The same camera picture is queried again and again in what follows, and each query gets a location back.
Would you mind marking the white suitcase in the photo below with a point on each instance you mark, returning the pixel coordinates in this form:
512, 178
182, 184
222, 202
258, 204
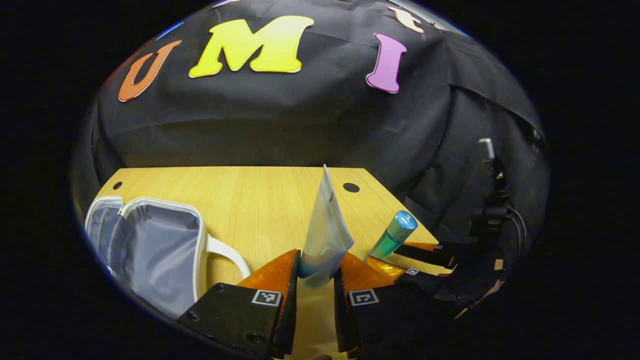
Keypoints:
160, 250

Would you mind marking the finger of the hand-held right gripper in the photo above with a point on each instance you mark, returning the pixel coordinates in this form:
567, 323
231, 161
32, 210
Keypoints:
425, 254
425, 282

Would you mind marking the blue clear bottle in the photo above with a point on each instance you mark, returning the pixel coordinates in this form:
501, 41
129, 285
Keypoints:
395, 235

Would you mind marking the white and blue tube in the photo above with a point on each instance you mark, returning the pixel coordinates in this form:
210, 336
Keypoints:
325, 235

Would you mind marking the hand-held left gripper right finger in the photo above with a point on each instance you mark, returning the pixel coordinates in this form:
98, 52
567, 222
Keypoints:
342, 320

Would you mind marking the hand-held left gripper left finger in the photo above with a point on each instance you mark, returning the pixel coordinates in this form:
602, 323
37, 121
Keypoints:
289, 320

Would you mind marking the black backdrop cloth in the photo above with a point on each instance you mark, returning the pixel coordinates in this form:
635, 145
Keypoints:
300, 115

